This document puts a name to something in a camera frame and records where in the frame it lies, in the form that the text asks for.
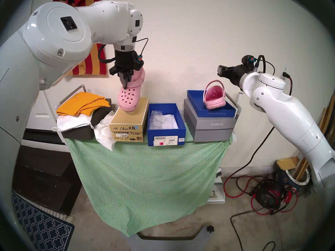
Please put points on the gold Michael Kors shoe box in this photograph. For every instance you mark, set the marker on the gold Michael Kors shoe box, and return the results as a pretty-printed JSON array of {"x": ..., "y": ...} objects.
[{"x": 129, "y": 122}]

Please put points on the white cardboard box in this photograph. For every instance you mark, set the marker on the white cardboard box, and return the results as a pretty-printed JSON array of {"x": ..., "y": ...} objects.
[{"x": 217, "y": 194}]

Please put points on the white wall outlet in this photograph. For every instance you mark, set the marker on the white wall outlet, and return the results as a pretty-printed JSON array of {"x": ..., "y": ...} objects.
[{"x": 285, "y": 68}]

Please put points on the blue white bucket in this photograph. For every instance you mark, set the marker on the blue white bucket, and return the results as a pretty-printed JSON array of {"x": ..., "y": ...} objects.
[{"x": 290, "y": 180}]

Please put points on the red yellow striped flag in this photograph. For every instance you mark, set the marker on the red yellow striped flag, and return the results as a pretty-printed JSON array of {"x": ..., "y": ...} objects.
[{"x": 91, "y": 64}]

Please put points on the black knob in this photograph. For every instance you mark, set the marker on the black knob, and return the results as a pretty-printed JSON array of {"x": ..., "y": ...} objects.
[{"x": 210, "y": 228}]

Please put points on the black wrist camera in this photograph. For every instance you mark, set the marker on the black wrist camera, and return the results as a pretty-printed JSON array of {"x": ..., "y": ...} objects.
[
  {"x": 139, "y": 61},
  {"x": 248, "y": 61}
]

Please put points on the blue patterned rug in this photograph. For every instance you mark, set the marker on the blue patterned rug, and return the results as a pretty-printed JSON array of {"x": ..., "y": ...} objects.
[{"x": 44, "y": 227}]

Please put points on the green checkered tablecloth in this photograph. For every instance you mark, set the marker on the green checkered tablecloth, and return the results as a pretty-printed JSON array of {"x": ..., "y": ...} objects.
[{"x": 146, "y": 180}]

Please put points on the orange folded cloth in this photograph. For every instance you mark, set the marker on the orange folded cloth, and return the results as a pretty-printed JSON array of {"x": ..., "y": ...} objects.
[{"x": 81, "y": 104}]

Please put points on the small black white carton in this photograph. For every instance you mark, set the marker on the small black white carton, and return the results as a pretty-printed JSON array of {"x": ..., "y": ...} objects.
[{"x": 218, "y": 174}]

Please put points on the pink clog shoe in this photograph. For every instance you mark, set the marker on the pink clog shoe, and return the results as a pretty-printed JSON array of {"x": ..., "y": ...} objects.
[
  {"x": 214, "y": 102},
  {"x": 128, "y": 98}
]

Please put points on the black door threshold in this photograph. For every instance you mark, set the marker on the black door threshold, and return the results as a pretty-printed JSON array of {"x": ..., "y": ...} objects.
[{"x": 44, "y": 136}]

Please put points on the grey pipe table rail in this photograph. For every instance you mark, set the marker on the grey pipe table rail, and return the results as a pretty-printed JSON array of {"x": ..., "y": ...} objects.
[
  {"x": 239, "y": 109},
  {"x": 70, "y": 93}
]

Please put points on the blue shoe box lid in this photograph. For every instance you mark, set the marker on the blue shoe box lid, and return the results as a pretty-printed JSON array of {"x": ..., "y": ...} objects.
[{"x": 196, "y": 104}]

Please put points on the white tissue paper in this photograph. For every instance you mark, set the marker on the white tissue paper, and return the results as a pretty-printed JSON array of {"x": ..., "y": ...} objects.
[{"x": 170, "y": 122}]

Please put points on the dark wooden steps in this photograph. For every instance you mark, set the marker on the dark wooden steps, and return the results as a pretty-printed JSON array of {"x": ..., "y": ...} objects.
[{"x": 44, "y": 174}]

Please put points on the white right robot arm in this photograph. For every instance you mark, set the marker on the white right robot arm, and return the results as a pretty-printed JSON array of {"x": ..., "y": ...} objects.
[{"x": 288, "y": 117}]

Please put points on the grey Vionic shoe box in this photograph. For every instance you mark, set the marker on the grey Vionic shoe box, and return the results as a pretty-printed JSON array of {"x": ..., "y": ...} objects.
[{"x": 212, "y": 132}]

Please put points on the white panel door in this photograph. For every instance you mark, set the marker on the white panel door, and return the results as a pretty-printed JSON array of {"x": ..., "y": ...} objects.
[{"x": 42, "y": 114}]

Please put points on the clear plastic bag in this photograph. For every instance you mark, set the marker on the clear plastic bag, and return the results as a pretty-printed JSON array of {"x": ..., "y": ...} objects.
[{"x": 157, "y": 119}]

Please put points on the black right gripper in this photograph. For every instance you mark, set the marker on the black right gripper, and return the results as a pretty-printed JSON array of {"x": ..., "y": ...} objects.
[{"x": 236, "y": 73}]

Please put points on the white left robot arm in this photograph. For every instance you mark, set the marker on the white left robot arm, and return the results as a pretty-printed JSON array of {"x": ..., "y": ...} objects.
[{"x": 57, "y": 30}]

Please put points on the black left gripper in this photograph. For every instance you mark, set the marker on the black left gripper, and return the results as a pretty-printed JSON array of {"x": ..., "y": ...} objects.
[{"x": 125, "y": 61}]

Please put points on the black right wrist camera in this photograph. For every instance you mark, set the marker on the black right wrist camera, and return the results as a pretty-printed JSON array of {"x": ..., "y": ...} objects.
[{"x": 248, "y": 61}]

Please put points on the blue shoe box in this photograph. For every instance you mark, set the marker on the blue shoe box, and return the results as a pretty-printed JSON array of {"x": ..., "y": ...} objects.
[{"x": 167, "y": 141}]

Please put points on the white crumpled cloth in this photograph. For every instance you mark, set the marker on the white crumpled cloth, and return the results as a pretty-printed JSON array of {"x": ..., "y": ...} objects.
[{"x": 104, "y": 135}]

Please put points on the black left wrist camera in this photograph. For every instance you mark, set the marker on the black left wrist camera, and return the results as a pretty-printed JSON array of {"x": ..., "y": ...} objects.
[{"x": 139, "y": 61}]

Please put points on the dark brown box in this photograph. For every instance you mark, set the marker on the dark brown box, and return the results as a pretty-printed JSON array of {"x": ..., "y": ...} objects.
[{"x": 78, "y": 134}]

